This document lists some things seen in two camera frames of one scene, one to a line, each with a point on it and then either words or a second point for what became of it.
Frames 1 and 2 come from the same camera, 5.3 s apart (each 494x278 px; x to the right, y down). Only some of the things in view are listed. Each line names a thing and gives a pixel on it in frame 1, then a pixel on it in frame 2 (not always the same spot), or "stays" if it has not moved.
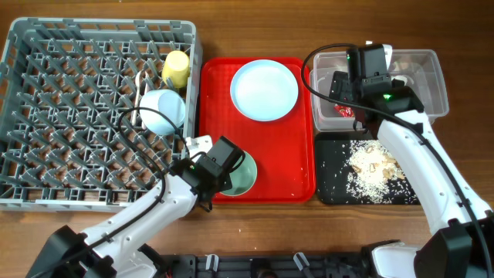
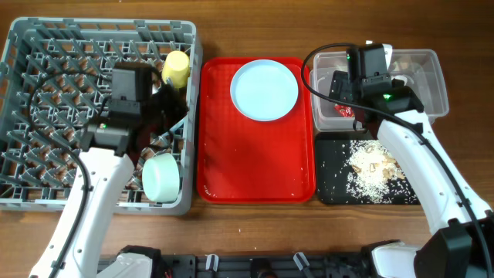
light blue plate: [264, 89] stays
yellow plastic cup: [176, 66] stays
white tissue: [404, 78] stays
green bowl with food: [242, 178] -> [160, 177]
